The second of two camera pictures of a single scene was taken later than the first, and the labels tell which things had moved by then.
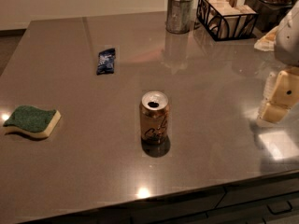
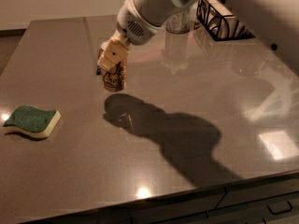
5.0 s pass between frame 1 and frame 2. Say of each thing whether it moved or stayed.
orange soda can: moved
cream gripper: moved
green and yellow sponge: stayed
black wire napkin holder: stayed
